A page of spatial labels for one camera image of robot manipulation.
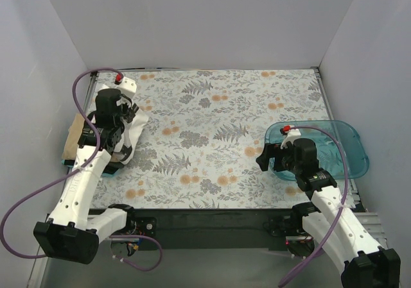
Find folded beige t shirt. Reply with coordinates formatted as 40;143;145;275
62;114;84;160

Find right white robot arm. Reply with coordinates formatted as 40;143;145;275
256;139;401;287

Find floral patterned table mat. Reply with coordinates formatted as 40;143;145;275
59;69;363;210

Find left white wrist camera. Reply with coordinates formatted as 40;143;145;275
114;74;137;99

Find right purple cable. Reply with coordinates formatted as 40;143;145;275
277;126;349;285

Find white t shirt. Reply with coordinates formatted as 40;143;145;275
91;82;149;165

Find teal transparent plastic tray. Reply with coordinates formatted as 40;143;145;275
265;119;371;182

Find aluminium front frame rail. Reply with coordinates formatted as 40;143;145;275
27;212;401;288

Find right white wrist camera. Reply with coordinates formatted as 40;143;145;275
280;125;301;149

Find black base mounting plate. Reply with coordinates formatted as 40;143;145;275
128;208;315;257

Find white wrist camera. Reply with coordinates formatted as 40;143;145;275
280;125;301;149
114;74;137;99

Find folded teal black t shirt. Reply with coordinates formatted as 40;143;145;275
62;160;124;176

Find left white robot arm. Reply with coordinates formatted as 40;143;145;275
33;86;146;264

